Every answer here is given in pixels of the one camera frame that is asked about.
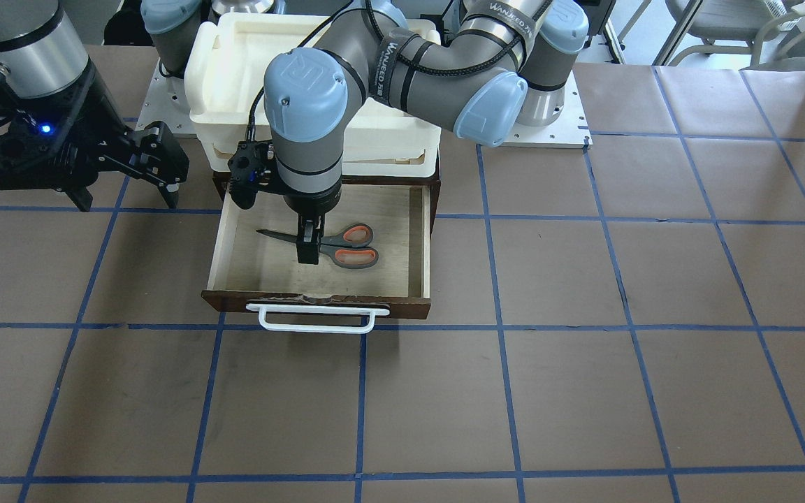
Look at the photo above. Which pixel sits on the grey orange handled scissors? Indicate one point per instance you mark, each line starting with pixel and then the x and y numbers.
pixel 349 249

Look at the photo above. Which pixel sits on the wooden drawer with white handle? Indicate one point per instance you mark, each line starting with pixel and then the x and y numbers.
pixel 254 273

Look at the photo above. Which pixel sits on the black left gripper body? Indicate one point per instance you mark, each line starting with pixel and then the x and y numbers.
pixel 312 203

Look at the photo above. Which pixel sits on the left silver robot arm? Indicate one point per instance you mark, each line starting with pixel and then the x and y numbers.
pixel 508 64

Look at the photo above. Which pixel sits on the white foam tray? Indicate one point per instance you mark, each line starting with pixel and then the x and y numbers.
pixel 226 69

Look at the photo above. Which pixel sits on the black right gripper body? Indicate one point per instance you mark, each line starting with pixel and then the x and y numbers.
pixel 97 120

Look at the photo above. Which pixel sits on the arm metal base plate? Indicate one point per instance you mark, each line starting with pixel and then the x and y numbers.
pixel 166 101
pixel 570 129

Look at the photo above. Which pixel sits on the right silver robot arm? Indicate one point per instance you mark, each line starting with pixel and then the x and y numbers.
pixel 42 54

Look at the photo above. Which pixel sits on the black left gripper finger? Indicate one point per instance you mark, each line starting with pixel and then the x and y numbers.
pixel 313 230
pixel 302 240

